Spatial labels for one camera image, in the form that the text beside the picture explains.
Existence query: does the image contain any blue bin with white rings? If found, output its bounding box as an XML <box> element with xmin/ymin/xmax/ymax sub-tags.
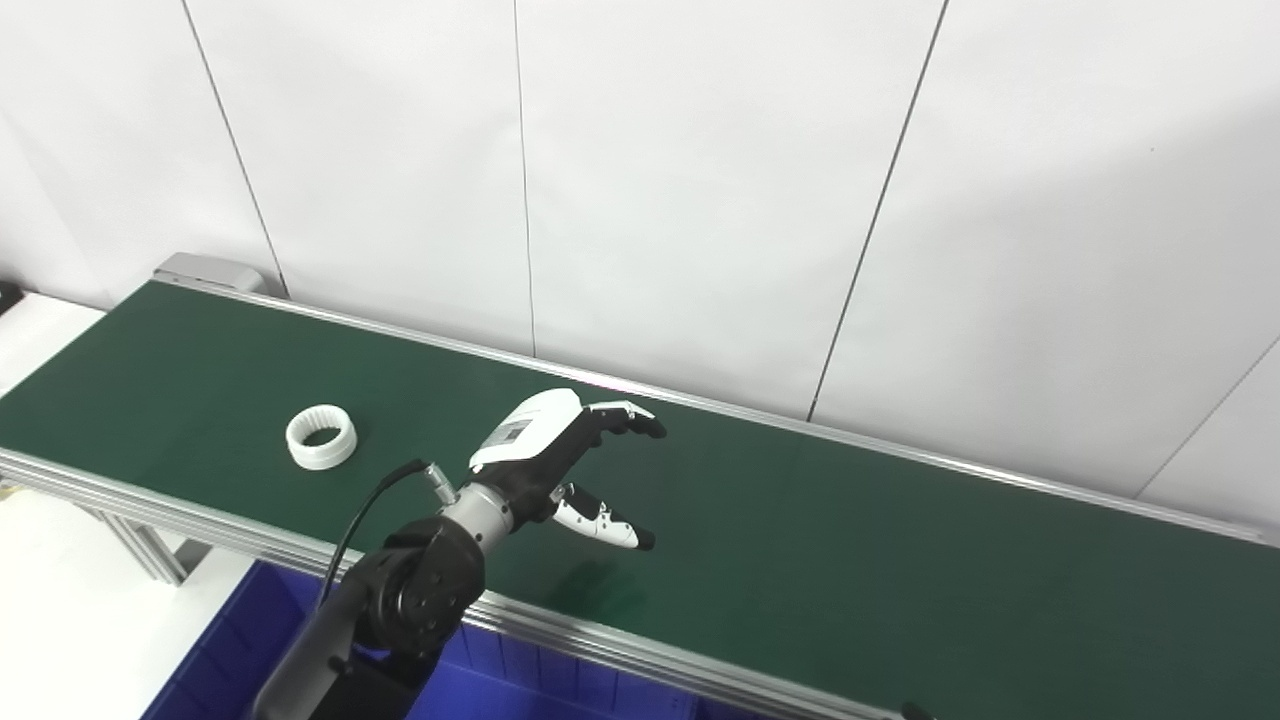
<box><xmin>140</xmin><ymin>560</ymin><xmax>761</xmax><ymax>720</ymax></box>

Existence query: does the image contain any grey conveyor end housing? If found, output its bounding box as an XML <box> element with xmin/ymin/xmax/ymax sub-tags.
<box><xmin>153</xmin><ymin>253</ymin><xmax>266</xmax><ymax>296</ymax></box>

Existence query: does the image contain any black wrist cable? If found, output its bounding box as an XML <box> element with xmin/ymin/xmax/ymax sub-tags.
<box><xmin>318</xmin><ymin>459</ymin><xmax>461</xmax><ymax>606</ymax></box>

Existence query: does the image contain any white ring gear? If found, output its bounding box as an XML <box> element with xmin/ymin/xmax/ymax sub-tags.
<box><xmin>285</xmin><ymin>404</ymin><xmax>358</xmax><ymax>471</ymax></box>

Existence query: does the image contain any aluminium conveyor leg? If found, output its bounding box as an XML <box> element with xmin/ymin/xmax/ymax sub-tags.
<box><xmin>75</xmin><ymin>505</ymin><xmax>211</xmax><ymax>586</ymax></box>

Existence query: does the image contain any green conveyor belt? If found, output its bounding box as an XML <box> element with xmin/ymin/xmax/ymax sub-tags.
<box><xmin>0</xmin><ymin>270</ymin><xmax>1280</xmax><ymax>720</ymax></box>
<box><xmin>0</xmin><ymin>282</ymin><xmax>1280</xmax><ymax>720</ymax></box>

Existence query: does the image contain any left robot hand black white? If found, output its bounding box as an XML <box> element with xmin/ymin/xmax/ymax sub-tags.
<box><xmin>468</xmin><ymin>388</ymin><xmax>668</xmax><ymax>552</ymax></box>

